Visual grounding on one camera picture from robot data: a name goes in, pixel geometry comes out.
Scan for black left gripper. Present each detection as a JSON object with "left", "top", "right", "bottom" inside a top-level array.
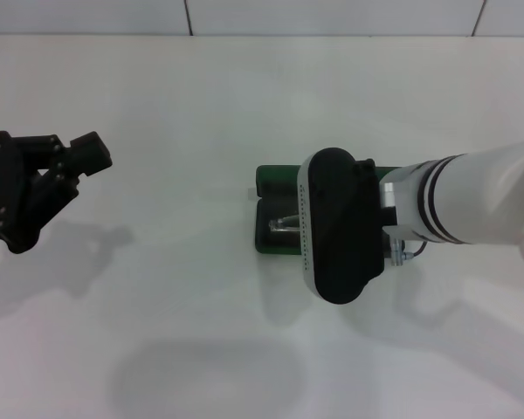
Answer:
[{"left": 0, "top": 129, "right": 114, "bottom": 255}]

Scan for green glasses case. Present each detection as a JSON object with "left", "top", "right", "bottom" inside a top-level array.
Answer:
[{"left": 253, "top": 163, "right": 406, "bottom": 256}]

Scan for clear white glasses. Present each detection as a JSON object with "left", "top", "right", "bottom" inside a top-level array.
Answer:
[{"left": 268, "top": 213, "right": 301, "bottom": 233}]

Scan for right gripper cable with plug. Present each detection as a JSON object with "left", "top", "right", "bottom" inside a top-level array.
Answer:
[{"left": 390, "top": 237, "right": 430, "bottom": 265}]

